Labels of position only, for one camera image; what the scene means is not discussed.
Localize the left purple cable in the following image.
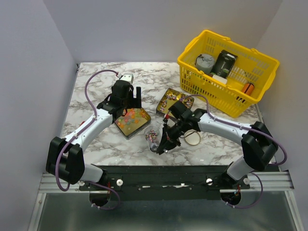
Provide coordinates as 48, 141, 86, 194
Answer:
55, 69, 121, 192

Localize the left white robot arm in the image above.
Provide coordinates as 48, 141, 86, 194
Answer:
46, 80, 141, 190

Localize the hinged candy tin box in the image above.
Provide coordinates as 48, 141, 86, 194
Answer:
115, 88, 187, 140

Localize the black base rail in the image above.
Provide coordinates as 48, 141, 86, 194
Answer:
78, 165, 275, 202

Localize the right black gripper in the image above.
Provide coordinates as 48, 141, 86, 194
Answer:
157, 118, 188, 154

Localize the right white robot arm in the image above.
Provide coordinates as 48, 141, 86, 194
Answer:
155, 107, 278, 189

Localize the purple cable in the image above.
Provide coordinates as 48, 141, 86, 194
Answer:
179, 94, 287, 209
55, 69, 121, 192

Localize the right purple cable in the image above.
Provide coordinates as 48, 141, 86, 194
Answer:
179, 94, 287, 209

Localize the silver metal scoop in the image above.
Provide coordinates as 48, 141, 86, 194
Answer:
149, 142, 159, 153

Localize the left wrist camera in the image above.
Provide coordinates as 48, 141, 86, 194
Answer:
119, 73, 134, 85

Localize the yellow plastic basket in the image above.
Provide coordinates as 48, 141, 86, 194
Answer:
178, 30, 280, 117

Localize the grey tape roll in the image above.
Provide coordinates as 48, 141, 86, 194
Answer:
195, 53, 215, 74

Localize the white box in basket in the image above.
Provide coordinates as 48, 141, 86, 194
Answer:
212, 75, 227, 85

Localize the gold jar lid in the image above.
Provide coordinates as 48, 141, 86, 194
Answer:
184, 130, 201, 146

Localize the clear glass jar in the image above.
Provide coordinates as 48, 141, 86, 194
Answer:
144, 126, 161, 146

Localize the aluminium frame rail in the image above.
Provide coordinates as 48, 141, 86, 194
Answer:
38, 169, 295, 193

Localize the black product box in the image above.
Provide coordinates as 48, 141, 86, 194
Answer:
210, 50, 238, 78

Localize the orange cylinder bottle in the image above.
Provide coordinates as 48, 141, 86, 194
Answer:
241, 82, 255, 96

